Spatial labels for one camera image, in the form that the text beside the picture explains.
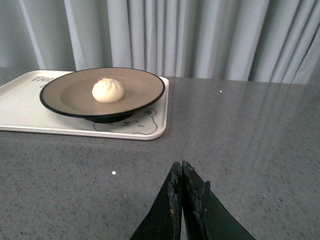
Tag white rectangular serving tray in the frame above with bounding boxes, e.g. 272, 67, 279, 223
0, 70, 169, 141

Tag white steamed bun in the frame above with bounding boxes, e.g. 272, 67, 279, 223
91, 78, 124, 103

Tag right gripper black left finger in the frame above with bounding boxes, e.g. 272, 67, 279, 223
130, 162, 183, 240

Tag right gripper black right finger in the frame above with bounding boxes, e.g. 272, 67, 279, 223
182, 161, 254, 240

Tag grey pleated curtain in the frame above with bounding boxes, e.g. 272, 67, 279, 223
0, 0, 320, 84

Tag tan plate with black rim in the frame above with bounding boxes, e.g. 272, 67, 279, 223
39, 67, 165, 123

